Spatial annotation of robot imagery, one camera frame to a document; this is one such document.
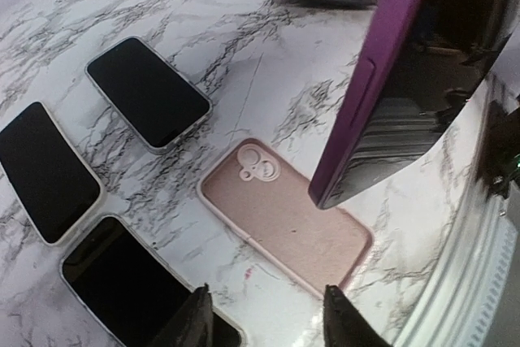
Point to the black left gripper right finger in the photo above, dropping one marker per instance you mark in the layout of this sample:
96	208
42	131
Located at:
343	325

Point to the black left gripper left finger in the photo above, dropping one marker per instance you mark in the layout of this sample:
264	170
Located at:
190	324

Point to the pink phone case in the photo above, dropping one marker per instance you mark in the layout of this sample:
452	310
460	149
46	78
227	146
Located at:
263	199

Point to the clear magsafe phone case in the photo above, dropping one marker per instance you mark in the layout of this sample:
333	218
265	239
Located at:
122	111

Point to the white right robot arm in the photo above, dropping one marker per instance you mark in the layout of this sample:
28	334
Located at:
498	163

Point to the aluminium front rail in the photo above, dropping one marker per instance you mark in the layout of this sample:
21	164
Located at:
460	299

